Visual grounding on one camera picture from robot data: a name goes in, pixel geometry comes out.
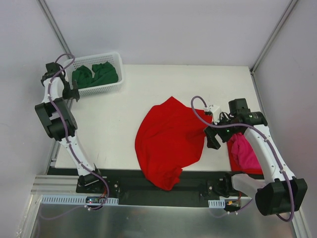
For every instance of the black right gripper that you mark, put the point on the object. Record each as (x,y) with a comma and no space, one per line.
(213,136)

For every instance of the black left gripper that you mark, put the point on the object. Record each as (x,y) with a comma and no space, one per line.
(70,93)

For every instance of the red t shirt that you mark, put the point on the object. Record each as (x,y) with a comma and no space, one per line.
(170,137)
(236,168)

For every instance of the white plastic basket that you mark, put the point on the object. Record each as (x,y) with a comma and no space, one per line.
(113,57)

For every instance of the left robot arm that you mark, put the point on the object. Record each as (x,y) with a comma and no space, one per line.
(60,124)

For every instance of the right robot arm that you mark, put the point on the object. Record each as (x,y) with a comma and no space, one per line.
(281,193)

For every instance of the green t shirt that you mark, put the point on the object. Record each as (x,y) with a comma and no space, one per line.
(99,74)

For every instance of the folded red t shirt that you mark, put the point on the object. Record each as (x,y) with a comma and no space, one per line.
(236,168)

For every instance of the folded pink t shirt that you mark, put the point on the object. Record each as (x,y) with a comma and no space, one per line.
(243,153)

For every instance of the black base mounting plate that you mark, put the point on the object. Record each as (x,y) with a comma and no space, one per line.
(131,187)

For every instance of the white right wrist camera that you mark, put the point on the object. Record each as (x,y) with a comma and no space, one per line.
(214,111)

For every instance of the right white cable duct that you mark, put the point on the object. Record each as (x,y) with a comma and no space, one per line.
(217,204)

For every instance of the white cable duct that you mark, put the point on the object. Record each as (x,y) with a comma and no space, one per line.
(217,204)
(78,200)

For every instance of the left aluminium frame post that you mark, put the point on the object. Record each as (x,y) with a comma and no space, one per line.
(54,25)

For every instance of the aluminium frame post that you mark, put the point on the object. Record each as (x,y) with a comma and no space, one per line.
(54,25)
(274,34)

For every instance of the aluminium front rail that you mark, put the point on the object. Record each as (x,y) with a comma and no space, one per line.
(55,180)

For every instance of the right aluminium frame post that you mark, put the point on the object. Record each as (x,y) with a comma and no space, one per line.
(274,34)

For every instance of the left white cable duct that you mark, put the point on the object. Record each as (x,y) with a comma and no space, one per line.
(78,200)

